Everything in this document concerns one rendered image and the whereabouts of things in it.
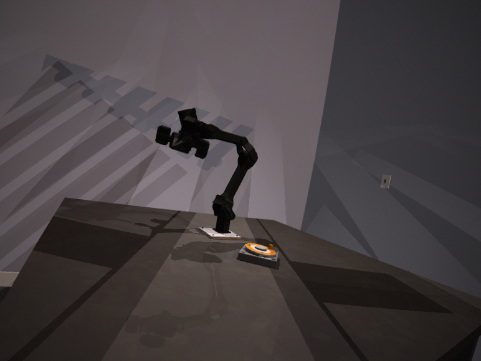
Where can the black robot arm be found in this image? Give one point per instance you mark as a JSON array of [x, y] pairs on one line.
[[222, 204]]

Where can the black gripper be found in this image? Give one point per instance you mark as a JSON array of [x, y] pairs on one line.
[[182, 142]]

